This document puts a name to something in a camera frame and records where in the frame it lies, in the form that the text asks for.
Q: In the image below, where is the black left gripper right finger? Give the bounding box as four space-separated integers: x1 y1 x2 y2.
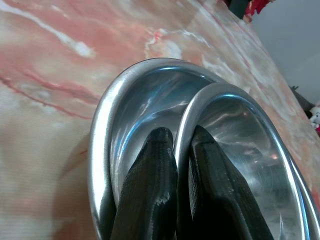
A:
175 124 276 240

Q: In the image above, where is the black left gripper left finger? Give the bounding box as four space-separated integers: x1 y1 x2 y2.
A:
111 126 179 240

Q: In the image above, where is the shiny steel bowl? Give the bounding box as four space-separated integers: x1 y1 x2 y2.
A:
87 57 227 240
173 82 320 240

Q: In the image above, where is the white stuffed toy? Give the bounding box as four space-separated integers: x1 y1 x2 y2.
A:
309 99 320 131

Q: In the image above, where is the dark object beside red fabric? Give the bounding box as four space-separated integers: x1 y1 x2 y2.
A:
227 0 251 20

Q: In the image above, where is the red fabric item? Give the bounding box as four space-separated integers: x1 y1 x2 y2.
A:
244 0 277 16

